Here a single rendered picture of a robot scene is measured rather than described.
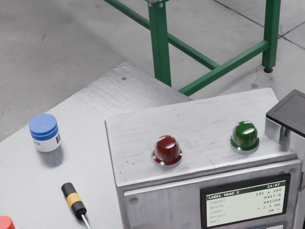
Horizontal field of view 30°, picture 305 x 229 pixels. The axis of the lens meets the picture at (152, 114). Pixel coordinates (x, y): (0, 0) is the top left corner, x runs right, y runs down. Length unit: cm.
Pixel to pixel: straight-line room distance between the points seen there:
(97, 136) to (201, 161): 98
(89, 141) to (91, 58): 171
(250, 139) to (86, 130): 102
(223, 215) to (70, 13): 307
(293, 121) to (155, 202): 14
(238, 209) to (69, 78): 254
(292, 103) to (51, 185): 93
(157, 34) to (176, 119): 171
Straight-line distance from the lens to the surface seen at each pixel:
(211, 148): 51
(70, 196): 131
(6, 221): 101
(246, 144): 50
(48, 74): 309
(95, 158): 141
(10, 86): 307
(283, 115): 51
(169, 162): 49
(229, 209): 53
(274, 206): 54
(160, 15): 220
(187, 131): 53
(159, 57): 231
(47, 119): 144
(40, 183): 139
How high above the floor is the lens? 184
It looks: 42 degrees down
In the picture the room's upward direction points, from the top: 6 degrees counter-clockwise
